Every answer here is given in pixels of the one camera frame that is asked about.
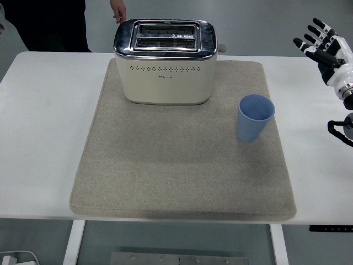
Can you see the beige felt mat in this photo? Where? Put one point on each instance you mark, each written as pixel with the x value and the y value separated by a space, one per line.
pixel 179 165

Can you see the person's hand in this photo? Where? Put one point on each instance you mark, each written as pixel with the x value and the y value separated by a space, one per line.
pixel 120 13

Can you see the person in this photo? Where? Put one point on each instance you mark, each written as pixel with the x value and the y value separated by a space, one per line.
pixel 47 25

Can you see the blue ribbed plastic cup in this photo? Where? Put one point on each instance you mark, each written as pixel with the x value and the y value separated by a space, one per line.
pixel 252 121

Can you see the white table leg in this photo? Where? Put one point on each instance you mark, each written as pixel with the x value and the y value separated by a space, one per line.
pixel 280 245
pixel 74 243

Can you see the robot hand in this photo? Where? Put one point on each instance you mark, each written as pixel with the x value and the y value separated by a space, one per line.
pixel 342 73

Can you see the cream and chrome toaster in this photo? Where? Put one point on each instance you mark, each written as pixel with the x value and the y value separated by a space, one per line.
pixel 165 82

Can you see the white power adapter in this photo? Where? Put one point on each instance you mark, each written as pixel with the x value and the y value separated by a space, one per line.
pixel 7 260

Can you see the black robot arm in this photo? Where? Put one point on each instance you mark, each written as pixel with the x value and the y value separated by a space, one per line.
pixel 348 100

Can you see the black table control panel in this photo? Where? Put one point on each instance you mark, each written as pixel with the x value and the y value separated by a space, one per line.
pixel 331 228

